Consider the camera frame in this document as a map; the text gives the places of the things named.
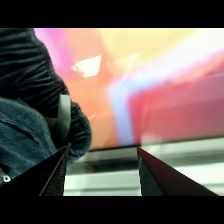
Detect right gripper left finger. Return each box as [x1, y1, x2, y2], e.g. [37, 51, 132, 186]
[0, 145, 70, 197]

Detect blue jeans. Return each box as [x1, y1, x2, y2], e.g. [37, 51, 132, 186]
[0, 96, 69, 188]

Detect silver frame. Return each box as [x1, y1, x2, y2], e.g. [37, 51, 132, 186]
[63, 135, 224, 197]

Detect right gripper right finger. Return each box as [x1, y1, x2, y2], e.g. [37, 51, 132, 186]
[136, 147, 218, 197]

